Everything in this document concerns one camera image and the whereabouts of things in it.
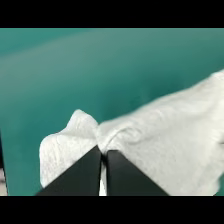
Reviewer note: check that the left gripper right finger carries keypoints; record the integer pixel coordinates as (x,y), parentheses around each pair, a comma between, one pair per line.
(128,178)

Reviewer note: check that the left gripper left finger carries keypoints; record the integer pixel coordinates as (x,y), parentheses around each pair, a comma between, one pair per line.
(81,176)

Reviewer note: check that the white T-shirt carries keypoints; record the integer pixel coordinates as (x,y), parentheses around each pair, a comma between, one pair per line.
(166,143)

